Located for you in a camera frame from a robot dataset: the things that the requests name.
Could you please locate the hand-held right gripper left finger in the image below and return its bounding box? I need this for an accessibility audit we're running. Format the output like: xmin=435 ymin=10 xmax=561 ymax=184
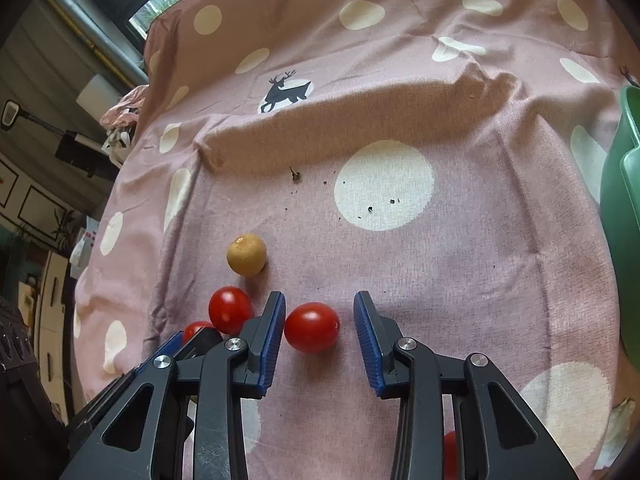
xmin=60 ymin=291 xmax=287 ymax=480

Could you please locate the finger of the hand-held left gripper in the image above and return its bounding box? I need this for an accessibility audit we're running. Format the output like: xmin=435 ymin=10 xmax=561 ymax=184
xmin=136 ymin=332 xmax=183 ymax=378
xmin=176 ymin=329 xmax=223 ymax=363

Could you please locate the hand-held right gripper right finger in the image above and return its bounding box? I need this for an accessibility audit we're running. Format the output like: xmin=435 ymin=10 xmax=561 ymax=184
xmin=353 ymin=291 xmax=581 ymax=480

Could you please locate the red cherry tomato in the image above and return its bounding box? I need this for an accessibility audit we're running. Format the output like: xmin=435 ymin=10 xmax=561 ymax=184
xmin=444 ymin=430 xmax=459 ymax=480
xmin=182 ymin=321 xmax=216 ymax=345
xmin=208 ymin=286 xmax=253 ymax=334
xmin=284 ymin=302 xmax=341 ymax=352

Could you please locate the brown longan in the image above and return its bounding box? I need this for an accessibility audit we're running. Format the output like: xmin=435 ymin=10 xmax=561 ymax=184
xmin=226 ymin=233 xmax=267 ymax=276

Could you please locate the green plastic bowl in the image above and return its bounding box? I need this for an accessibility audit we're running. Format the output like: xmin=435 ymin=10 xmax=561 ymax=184
xmin=600 ymin=85 xmax=640 ymax=356

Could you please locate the white cabinet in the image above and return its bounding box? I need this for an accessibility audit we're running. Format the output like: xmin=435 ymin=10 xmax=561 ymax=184
xmin=19 ymin=250 xmax=77 ymax=413

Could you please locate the pink polka dot blanket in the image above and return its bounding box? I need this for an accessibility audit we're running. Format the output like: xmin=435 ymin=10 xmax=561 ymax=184
xmin=72 ymin=0 xmax=640 ymax=471

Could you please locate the white plastic bag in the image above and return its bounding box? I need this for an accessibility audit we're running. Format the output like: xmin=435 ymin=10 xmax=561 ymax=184
xmin=102 ymin=125 xmax=137 ymax=167

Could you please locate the pink clothes pile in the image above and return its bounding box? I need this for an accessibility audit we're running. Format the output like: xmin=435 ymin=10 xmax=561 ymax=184
xmin=100 ymin=85 xmax=151 ymax=129

